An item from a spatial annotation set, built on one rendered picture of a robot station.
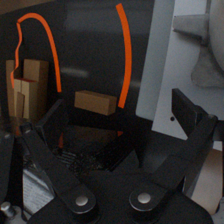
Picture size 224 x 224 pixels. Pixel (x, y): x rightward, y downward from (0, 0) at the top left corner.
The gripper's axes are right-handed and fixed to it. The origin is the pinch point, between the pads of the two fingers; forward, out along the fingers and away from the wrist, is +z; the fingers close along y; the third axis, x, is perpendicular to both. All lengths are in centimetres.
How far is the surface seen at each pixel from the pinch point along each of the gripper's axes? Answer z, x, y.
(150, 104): 18.4, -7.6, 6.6
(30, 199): 28, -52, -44
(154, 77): 19.4, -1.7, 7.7
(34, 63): 134, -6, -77
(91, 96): 101, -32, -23
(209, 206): 59, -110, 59
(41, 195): 29, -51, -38
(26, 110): 119, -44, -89
